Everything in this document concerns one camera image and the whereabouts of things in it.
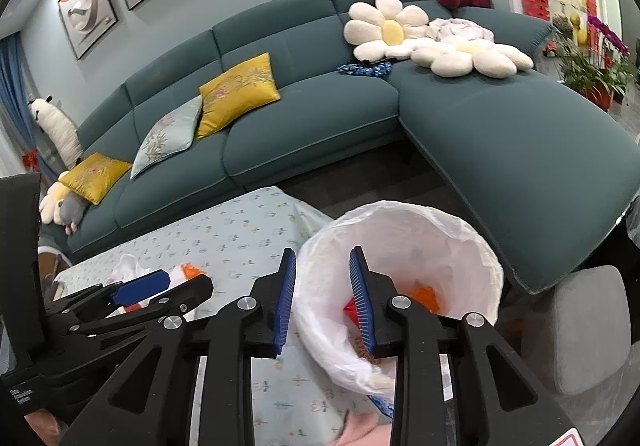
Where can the grey mouse plush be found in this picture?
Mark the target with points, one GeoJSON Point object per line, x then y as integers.
{"type": "Point", "coordinates": [70, 211]}

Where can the red curtain bow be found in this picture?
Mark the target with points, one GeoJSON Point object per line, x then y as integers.
{"type": "Point", "coordinates": [32, 160]}

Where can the small orange plastic scrap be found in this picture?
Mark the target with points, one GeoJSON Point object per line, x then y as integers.
{"type": "Point", "coordinates": [192, 271]}

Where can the blue curtain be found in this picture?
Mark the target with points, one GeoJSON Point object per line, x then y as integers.
{"type": "Point", "coordinates": [20, 116]}

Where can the waste bin with white liner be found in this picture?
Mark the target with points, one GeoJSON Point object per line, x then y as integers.
{"type": "Point", "coordinates": [430, 246]}

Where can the red paper cup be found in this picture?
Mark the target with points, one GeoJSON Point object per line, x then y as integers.
{"type": "Point", "coordinates": [132, 308]}

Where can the yellow gourd ornament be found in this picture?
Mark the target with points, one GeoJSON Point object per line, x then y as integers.
{"type": "Point", "coordinates": [578, 29]}

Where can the light blue embroidered cushion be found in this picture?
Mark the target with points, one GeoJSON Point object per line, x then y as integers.
{"type": "Point", "coordinates": [165, 139]}

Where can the green potted plant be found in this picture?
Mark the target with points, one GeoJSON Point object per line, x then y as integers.
{"type": "Point", "coordinates": [590, 71]}

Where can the white flower cushion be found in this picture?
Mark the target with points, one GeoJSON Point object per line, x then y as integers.
{"type": "Point", "coordinates": [470, 59]}
{"type": "Point", "coordinates": [385, 29]}
{"type": "Point", "coordinates": [50, 201]}

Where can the grey upholstered stool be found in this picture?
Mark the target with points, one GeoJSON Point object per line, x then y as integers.
{"type": "Point", "coordinates": [585, 326]}

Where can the red box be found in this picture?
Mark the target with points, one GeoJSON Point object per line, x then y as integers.
{"type": "Point", "coordinates": [350, 311]}

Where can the orange plastic bag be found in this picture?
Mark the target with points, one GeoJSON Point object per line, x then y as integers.
{"type": "Point", "coordinates": [425, 298]}

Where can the yellow embroidered cushion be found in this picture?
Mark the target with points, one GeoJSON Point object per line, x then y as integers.
{"type": "Point", "coordinates": [95, 176]}
{"type": "Point", "coordinates": [240, 96]}

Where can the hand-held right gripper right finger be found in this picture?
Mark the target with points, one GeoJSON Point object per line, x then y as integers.
{"type": "Point", "coordinates": [361, 306]}

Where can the white tissue paper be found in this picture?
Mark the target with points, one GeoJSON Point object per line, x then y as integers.
{"type": "Point", "coordinates": [132, 268]}

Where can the blue patterned cloth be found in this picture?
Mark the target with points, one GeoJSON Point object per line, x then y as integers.
{"type": "Point", "coordinates": [365, 69]}

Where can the teal corner sofa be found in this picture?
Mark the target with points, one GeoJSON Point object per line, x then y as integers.
{"type": "Point", "coordinates": [325, 136]}

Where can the white crumpled garment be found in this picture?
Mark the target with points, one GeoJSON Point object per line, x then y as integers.
{"type": "Point", "coordinates": [460, 30]}

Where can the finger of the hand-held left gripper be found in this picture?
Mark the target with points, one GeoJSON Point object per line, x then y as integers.
{"type": "Point", "coordinates": [185, 293]}
{"type": "Point", "coordinates": [142, 288]}

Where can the long white plush toy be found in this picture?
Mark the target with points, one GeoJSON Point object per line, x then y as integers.
{"type": "Point", "coordinates": [57, 131]}

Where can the small framed painting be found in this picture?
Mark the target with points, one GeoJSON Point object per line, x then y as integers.
{"type": "Point", "coordinates": [87, 9]}

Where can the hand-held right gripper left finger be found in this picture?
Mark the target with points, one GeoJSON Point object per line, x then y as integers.
{"type": "Point", "coordinates": [284, 306]}

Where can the floral light blue tablecloth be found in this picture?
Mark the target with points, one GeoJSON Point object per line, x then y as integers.
{"type": "Point", "coordinates": [225, 236]}

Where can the purple orchid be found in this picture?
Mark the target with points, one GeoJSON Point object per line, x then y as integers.
{"type": "Point", "coordinates": [612, 34]}

